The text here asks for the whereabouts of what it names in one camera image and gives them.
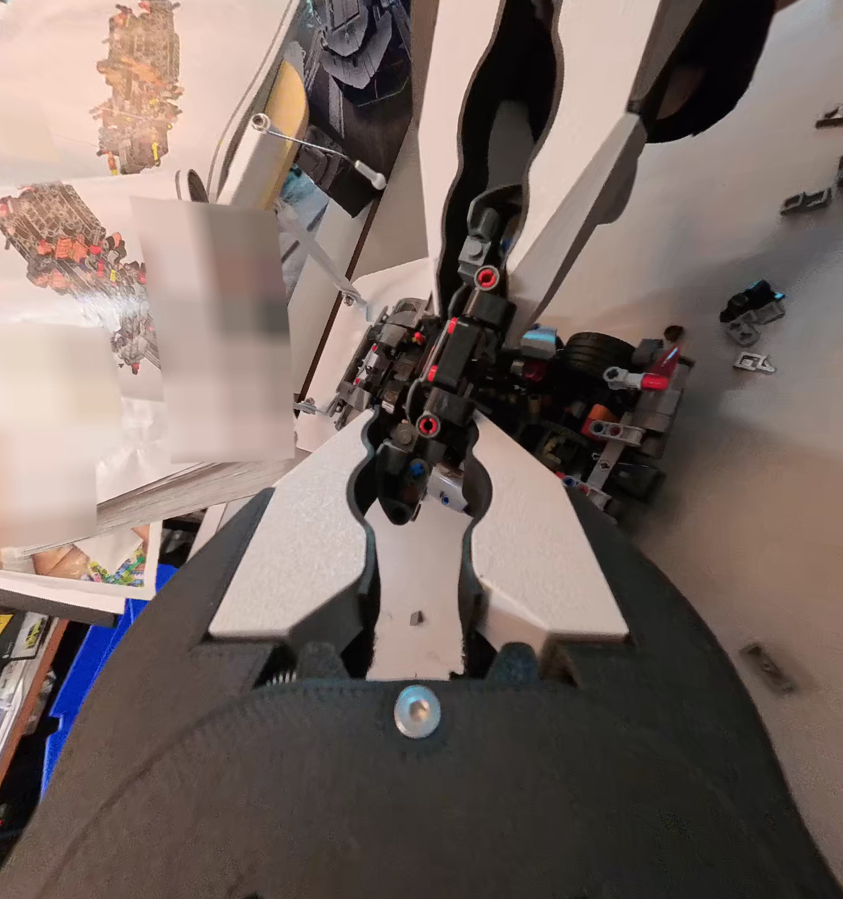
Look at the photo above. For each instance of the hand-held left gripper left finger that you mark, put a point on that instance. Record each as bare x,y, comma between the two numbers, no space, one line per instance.
288,562

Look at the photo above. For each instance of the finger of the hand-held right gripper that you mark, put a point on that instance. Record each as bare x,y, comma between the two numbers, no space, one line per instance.
442,84
590,105

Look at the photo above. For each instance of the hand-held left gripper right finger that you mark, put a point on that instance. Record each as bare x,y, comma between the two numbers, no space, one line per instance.
554,562

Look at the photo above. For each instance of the grey lego lever assembly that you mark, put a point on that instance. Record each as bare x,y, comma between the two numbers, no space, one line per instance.
656,414

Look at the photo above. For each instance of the black grey lego car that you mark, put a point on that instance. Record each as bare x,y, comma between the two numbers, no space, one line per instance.
463,351

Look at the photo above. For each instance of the dark lego set box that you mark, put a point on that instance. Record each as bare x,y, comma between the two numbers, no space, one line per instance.
351,56

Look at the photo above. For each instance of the grey two-stud lego plate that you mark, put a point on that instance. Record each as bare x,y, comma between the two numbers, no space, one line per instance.
841,116

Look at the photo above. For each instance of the black lego body section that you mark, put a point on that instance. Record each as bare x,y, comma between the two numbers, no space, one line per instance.
386,351

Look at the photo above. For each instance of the black curved lego brick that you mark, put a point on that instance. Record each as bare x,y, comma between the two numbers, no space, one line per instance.
748,302

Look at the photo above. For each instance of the white booklet stand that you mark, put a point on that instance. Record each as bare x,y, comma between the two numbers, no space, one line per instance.
393,281

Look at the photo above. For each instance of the colourful printed leaflet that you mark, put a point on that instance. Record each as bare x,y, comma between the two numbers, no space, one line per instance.
77,569

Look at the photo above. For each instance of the blue storage bin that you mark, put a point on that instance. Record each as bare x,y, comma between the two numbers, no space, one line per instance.
91,667

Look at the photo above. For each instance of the open instruction booklet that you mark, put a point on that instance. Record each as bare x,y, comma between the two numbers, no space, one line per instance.
77,70

